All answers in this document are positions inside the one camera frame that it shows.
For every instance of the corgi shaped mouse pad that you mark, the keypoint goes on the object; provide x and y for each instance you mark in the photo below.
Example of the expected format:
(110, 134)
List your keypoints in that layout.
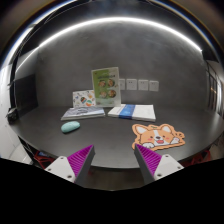
(157, 137)

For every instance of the white wall socket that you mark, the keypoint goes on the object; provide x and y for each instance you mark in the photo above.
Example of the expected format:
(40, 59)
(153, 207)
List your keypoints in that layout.
(131, 84)
(122, 84)
(143, 85)
(154, 86)

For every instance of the red stool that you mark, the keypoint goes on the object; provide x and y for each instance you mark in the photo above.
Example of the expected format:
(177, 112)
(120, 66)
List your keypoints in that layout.
(198, 159)
(43, 160)

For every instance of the white blue lying book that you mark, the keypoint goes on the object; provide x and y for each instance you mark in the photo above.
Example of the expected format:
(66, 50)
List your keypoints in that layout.
(134, 112)

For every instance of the grey flat lying book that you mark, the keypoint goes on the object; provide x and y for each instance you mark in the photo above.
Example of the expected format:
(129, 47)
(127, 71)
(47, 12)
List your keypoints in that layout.
(83, 113)

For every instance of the black monitor screen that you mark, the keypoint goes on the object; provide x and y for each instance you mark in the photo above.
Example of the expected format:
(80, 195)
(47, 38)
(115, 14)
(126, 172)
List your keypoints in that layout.
(25, 94)

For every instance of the green cover standing book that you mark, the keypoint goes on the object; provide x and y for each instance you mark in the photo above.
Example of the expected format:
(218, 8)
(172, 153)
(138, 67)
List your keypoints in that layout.
(106, 87)

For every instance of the red stool left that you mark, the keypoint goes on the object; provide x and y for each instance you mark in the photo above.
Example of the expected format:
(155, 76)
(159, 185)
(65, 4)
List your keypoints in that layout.
(43, 160)

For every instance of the mint green computer mouse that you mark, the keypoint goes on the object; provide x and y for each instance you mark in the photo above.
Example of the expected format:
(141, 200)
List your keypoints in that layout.
(70, 126)

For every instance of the red stool right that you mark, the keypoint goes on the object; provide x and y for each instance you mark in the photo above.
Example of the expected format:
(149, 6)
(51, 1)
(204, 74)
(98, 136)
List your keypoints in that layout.
(198, 159)

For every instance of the small colourful picture book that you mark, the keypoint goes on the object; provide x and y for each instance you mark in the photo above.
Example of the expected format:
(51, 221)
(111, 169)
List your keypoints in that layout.
(84, 98)

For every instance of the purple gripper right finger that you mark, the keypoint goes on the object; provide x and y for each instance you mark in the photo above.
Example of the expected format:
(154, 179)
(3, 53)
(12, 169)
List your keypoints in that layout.
(154, 166)

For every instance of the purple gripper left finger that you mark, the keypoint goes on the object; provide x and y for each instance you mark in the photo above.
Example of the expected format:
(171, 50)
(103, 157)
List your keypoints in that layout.
(75, 167)

